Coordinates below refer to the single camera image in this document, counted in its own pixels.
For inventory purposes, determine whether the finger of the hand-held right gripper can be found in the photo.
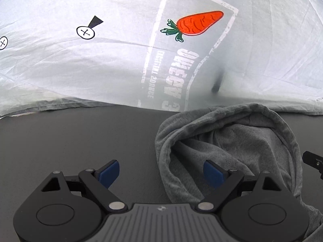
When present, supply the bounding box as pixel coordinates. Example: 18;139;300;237
302;151;323;174

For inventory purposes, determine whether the carrot print white sheet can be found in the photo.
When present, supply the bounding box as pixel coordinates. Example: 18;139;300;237
0;0;323;118

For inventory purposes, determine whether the grey zip hoodie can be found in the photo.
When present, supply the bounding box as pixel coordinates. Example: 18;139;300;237
154;103;323;242

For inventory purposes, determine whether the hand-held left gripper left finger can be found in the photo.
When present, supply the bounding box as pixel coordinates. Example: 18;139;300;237
40;160;128;212

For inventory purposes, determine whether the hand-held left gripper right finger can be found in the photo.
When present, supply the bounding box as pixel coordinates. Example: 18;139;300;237
195;160;282;212

